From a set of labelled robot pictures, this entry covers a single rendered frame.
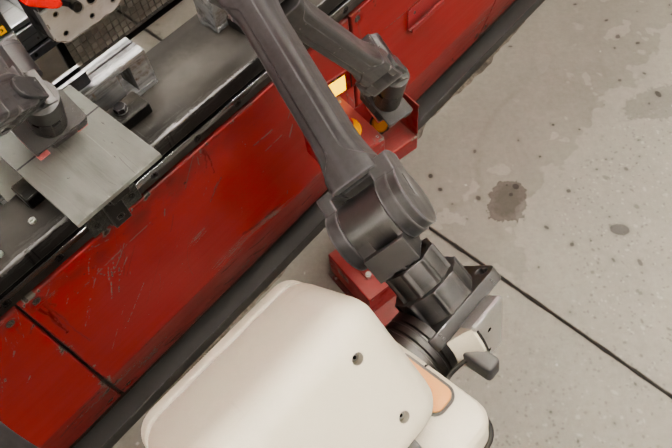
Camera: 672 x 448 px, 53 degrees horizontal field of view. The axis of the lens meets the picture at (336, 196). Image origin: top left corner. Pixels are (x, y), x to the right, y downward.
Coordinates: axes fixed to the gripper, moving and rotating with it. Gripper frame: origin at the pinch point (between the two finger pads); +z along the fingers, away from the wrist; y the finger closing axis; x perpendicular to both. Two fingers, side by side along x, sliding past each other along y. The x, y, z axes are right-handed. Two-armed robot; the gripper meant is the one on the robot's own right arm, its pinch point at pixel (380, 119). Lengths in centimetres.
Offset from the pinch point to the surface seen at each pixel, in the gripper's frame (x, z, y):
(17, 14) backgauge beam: 51, -9, 60
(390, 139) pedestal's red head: 0.6, 1.4, -4.8
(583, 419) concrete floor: -11, 51, -87
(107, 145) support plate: 52, -24, 17
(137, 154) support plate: 49, -25, 12
